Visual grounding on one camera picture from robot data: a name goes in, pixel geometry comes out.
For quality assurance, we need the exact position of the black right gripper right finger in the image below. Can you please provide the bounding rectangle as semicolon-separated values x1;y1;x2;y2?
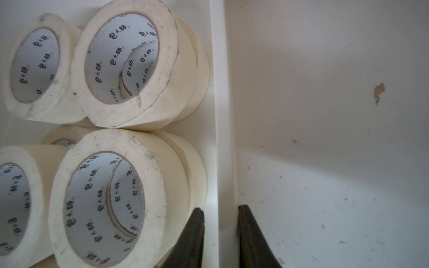
238;204;281;268

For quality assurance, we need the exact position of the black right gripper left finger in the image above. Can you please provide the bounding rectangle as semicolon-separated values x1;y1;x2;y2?
162;208;205;268

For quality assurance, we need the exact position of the cream masking tape roll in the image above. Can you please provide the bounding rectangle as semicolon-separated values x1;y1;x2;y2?
71;1;197;131
2;13;85;124
149;131;207;220
49;129;189;268
1;145;68;268
172;17;210;123

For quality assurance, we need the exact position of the white plastic storage box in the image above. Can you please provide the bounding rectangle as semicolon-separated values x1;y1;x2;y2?
1;1;238;268

